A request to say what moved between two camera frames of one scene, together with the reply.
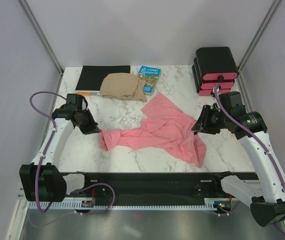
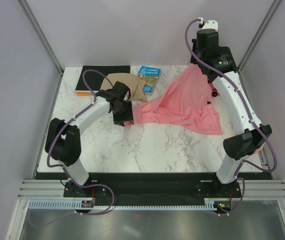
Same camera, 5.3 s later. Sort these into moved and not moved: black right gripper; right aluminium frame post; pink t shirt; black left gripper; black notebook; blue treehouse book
Moved: pink t shirt; black right gripper; black left gripper
Not moved: black notebook; right aluminium frame post; blue treehouse book
